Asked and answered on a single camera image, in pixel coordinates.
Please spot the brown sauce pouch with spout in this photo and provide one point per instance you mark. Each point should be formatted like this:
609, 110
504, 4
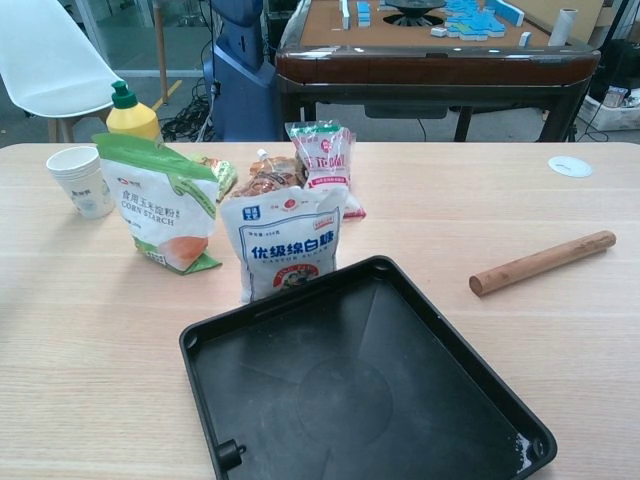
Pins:
270, 177

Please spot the pink and white snack bag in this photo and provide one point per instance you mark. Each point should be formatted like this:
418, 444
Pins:
325, 165

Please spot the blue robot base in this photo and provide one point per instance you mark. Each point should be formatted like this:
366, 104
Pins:
242, 75

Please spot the white round table grommet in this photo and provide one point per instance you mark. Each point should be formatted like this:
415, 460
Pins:
570, 166

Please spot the green snack packet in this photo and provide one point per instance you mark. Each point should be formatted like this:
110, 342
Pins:
226, 175

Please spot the white chair wooden legs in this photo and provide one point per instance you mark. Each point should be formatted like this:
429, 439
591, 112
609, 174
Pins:
50, 55

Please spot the white storage box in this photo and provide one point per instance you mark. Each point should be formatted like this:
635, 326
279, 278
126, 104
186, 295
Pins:
612, 107

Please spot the yellow bottle green cap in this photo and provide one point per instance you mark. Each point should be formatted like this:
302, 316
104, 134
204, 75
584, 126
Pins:
132, 122

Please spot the black plastic tray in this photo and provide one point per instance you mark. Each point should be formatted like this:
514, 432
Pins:
350, 380

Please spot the white paper cup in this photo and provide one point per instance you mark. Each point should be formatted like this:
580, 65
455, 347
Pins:
82, 185

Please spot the green and white snack bag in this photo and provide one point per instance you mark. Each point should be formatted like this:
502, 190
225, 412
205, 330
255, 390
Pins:
155, 200

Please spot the wooden rolling pin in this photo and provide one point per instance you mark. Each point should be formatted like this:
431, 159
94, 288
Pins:
542, 262

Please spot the brown mahjong table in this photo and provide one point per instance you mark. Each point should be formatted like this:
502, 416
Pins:
435, 67

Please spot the white sugar packet blue print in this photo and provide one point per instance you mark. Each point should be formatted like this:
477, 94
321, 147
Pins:
285, 250

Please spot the blue white mahjong tile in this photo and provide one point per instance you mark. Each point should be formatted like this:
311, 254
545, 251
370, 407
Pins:
363, 14
439, 32
526, 38
345, 12

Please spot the white paper roll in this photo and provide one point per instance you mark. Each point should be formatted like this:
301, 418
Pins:
564, 27

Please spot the black mahjong table centre dome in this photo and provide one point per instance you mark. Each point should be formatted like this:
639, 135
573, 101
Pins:
410, 12

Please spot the blue mahjong tile cluster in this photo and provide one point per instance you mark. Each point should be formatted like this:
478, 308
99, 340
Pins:
475, 20

